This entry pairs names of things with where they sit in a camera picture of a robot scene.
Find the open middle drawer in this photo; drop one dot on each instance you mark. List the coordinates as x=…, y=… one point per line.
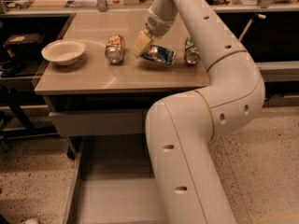
x=113, y=183

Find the blue silver redbull can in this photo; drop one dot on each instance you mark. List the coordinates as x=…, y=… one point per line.
x=158, y=54

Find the closed top drawer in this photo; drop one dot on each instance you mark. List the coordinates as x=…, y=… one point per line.
x=103, y=122

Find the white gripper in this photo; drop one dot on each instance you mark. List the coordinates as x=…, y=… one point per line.
x=159, y=25

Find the white bowl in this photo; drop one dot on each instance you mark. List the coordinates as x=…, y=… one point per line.
x=63, y=52

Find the grey drawer cabinet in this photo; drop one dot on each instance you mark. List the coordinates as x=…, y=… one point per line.
x=94, y=84

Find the green can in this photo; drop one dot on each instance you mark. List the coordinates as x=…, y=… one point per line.
x=191, y=55

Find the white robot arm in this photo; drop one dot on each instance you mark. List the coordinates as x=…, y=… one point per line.
x=179, y=127

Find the white handheld tool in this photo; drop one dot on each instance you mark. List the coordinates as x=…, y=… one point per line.
x=254, y=16

